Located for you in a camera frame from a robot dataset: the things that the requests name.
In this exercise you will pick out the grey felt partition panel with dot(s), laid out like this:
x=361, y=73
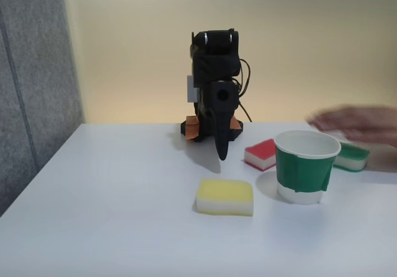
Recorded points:
x=34, y=88

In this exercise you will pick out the person's hand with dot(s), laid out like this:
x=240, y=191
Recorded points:
x=356, y=125

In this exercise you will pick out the large orange tape piece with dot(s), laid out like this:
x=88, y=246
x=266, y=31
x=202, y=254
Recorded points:
x=192, y=128

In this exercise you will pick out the red and white sponge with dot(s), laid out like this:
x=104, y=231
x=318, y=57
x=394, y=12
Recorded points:
x=259, y=153

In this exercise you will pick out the yellow and white sponge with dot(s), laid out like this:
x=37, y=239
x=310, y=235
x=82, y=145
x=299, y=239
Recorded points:
x=224, y=196

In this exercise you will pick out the white cup with green tape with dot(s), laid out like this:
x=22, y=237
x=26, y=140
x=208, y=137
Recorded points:
x=302, y=171

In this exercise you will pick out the green and white sponge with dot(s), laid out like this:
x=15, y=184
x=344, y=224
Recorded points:
x=353, y=159

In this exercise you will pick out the small orange tape piece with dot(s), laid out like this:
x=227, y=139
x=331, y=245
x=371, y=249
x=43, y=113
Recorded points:
x=234, y=123

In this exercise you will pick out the white wall socket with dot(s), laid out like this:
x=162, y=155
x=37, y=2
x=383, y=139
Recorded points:
x=191, y=88

